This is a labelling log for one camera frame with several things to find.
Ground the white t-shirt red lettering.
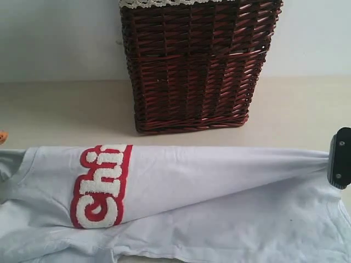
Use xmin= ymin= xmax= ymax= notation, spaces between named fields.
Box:
xmin=1 ymin=145 xmax=350 ymax=262

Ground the dark red wicker basket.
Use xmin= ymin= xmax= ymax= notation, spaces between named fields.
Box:
xmin=120 ymin=0 xmax=283 ymax=134

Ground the orange neck label tag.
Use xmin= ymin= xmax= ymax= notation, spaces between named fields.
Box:
xmin=0 ymin=131 xmax=8 ymax=144

